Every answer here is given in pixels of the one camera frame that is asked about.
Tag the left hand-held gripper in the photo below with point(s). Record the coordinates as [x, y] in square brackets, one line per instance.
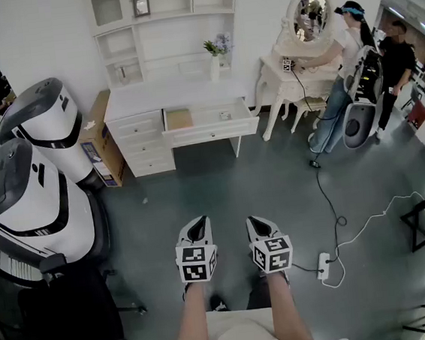
[197, 263]

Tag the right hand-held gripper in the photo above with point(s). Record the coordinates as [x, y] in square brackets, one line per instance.
[274, 255]

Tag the white drawer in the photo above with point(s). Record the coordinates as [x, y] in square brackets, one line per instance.
[212, 129]

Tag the small green white box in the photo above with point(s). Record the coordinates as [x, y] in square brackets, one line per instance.
[225, 116]

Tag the person's left forearm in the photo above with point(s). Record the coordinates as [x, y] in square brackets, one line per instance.
[191, 326]

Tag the person's right forearm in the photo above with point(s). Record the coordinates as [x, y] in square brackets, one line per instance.
[285, 308]

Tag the person's dark legs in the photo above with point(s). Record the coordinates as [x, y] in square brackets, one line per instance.
[258, 296]

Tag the white power strip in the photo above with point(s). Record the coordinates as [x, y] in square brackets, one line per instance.
[323, 265]

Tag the black power adapter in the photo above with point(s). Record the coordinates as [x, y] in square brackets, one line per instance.
[314, 164]

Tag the person's cream shirt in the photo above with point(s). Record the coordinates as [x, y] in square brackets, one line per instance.
[241, 336]

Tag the brown book with gold print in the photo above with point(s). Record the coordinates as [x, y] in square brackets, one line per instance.
[179, 119]

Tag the cream vanity stool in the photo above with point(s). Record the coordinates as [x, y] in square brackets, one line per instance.
[311, 108]

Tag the cardboard box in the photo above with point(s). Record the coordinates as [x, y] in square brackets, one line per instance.
[100, 139]

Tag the white desk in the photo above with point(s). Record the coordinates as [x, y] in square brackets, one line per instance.
[174, 96]

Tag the white robot with black base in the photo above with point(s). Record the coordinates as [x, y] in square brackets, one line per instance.
[358, 123]

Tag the cream carved vanity table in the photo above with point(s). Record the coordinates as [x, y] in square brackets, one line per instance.
[290, 82]

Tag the crumpled white paper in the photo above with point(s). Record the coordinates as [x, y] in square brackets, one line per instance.
[89, 125]

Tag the white ribbed vase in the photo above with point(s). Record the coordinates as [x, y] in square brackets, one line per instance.
[215, 69]

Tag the large white grey robot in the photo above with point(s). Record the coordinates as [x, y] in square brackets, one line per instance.
[31, 207]
[52, 122]

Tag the lilac flowers with green leaves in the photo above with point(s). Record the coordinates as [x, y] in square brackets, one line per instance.
[218, 44]

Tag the red chair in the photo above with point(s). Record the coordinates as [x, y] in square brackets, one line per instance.
[417, 115]

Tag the white hutch shelf unit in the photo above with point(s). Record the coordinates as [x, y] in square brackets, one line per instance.
[168, 34]

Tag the oval cream framed mirror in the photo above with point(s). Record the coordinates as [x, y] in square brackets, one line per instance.
[311, 13]

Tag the brown picture frame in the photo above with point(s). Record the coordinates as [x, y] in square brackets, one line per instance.
[141, 6]

